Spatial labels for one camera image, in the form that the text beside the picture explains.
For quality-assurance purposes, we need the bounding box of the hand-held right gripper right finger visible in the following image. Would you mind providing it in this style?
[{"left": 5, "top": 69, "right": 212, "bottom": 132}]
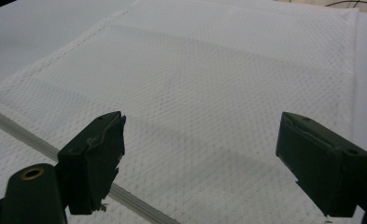
[{"left": 275, "top": 111, "right": 367, "bottom": 218}]

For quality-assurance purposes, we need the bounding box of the white mesh laundry bag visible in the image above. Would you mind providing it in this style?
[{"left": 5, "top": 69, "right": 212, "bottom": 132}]
[{"left": 0, "top": 0, "right": 360, "bottom": 224}]

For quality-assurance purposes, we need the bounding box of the black cable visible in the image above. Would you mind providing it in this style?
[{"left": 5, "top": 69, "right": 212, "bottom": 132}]
[{"left": 325, "top": 0, "right": 367, "bottom": 8}]

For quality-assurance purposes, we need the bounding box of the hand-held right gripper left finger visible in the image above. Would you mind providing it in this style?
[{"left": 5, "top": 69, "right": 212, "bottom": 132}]
[{"left": 57, "top": 111, "right": 127, "bottom": 216}]

